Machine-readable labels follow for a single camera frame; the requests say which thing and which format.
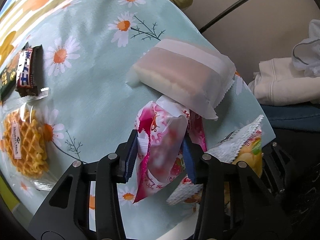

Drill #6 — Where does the waffle cookie packet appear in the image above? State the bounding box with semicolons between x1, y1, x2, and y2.
1;103;57;191

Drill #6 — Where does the pink strawberry snack packet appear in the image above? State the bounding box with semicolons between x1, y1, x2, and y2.
135;95;207;202

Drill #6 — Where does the white cake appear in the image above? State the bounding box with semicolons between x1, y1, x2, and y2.
126;38;236;120

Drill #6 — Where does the white fruit snack packet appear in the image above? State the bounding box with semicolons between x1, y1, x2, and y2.
167;115;264;205

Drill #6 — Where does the yellow-green cardboard box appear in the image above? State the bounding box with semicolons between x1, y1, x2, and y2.
0;177;20;212

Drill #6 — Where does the white clothes pile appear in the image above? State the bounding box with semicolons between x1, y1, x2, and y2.
248;20;319;106

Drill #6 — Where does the dark chocolate bar packet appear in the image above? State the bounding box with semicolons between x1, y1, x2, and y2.
15;43;49;98

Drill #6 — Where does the dark green snack packet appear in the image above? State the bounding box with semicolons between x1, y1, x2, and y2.
1;67;16;103

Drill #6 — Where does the light blue daisy cloth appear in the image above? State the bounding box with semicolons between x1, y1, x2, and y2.
1;0;264;239

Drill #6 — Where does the black cable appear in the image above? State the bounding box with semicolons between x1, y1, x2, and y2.
198;0;287;34

